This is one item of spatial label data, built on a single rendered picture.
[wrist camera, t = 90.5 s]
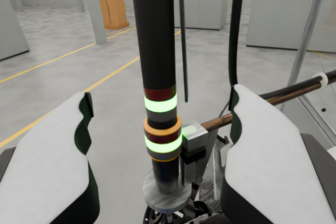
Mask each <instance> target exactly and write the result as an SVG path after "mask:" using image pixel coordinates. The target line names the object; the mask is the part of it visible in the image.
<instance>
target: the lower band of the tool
mask: <svg viewBox="0 0 336 224"><path fill-rule="evenodd" d="M147 119H148V118H147V117H146V118H145V120H144V122H143V126H144V128H145V130H146V131H147V132H149V133H150V134H153V135H157V136H165V135H170V134H172V133H174V132H176V131H177V130H178V129H179V128H180V127H181V124H182V121H181V118H180V117H179V116H178V115H177V123H176V125H175V126H173V127H171V128H169V129H164V130H158V129H154V128H151V127H150V126H149V125H148V123H147ZM179 137H180V136H179ZM176 140H177V139H176ZM176 140H175V141H176ZM149 141H150V140H149ZM175 141H172V142H170V143H173V142H175ZM150 142H151V141H150ZM152 143H154V142H152ZM170 143H163V144H160V143H154V144H158V145H166V144H170ZM179 146H180V145H179ZM179 146H178V147H179ZM178 147H177V148H178ZM148 148H149V147H148ZM177 148H176V149H177ZM149 149H150V148H149ZM176 149H174V150H176ZM150 150H152V149H150ZM174 150H172V151H174ZM152 151H154V150H152ZM172 151H168V152H157V151H154V152H156V153H169V152H172ZM180 153H181V152H180ZM180 153H179V155H180ZM148 155H149V154H148ZM179 155H177V156H176V157H175V158H177V157H178V156H179ZM149 156H150V155H149ZM150 157H151V156H150ZM151 158H152V157H151ZM175 158H172V159H169V160H157V159H154V158H152V159H154V160H156V161H159V162H168V161H171V160H174V159H175Z"/></svg>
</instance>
